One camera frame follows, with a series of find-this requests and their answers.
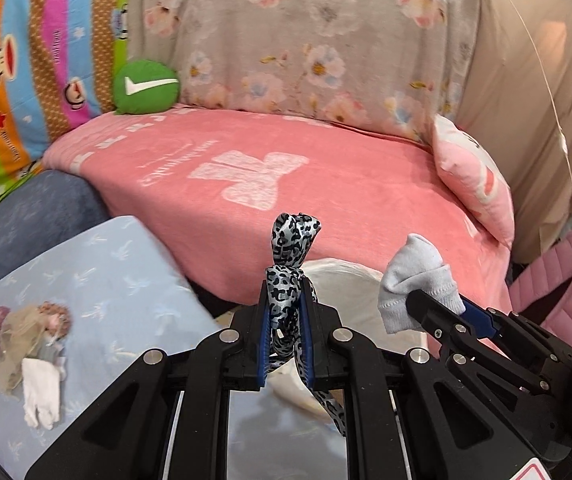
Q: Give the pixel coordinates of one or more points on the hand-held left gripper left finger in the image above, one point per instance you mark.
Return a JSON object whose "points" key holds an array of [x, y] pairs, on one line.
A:
{"points": [[262, 332]]}

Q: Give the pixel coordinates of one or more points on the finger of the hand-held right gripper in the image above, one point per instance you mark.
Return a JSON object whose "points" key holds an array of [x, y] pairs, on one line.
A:
{"points": [[478, 320], [436, 320]]}

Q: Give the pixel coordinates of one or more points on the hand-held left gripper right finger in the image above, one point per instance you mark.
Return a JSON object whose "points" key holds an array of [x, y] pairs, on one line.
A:
{"points": [[307, 335]]}

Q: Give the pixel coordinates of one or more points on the grey sock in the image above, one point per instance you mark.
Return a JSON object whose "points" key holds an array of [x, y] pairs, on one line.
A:
{"points": [[411, 270]]}

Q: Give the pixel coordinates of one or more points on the trash bin with white bag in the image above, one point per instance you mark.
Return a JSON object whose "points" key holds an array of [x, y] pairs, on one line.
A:
{"points": [[346, 272]]}

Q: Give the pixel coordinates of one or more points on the leopard print ribbon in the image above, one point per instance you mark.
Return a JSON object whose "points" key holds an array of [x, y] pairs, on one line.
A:
{"points": [[291, 240]]}

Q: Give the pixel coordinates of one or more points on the white cloth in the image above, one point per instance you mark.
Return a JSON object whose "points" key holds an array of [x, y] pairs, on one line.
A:
{"points": [[41, 395]]}

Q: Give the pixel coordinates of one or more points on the pink quilted jacket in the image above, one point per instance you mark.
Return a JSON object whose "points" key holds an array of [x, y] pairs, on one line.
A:
{"points": [[541, 270]]}

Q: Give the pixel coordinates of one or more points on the pink printed pillow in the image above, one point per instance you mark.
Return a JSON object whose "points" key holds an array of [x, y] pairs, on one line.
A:
{"points": [[471, 180]]}

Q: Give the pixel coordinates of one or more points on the pink blanket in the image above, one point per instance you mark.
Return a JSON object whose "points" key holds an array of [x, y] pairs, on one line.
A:
{"points": [[216, 160]]}

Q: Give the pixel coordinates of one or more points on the blue-grey sofa cover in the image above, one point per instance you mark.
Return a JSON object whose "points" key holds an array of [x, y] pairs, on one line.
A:
{"points": [[26, 220]]}

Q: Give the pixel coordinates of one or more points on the beige curtain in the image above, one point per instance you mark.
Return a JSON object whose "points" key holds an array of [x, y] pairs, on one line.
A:
{"points": [[516, 60]]}

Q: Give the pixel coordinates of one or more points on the green round check-mark pillow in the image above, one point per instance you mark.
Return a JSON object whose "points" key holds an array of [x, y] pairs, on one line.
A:
{"points": [[146, 85]]}

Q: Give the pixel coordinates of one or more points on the grey floral blanket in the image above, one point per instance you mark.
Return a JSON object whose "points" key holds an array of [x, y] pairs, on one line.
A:
{"points": [[291, 35]]}

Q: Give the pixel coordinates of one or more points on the striped monkey print blanket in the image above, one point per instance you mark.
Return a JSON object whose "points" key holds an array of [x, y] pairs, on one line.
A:
{"points": [[41, 60]]}

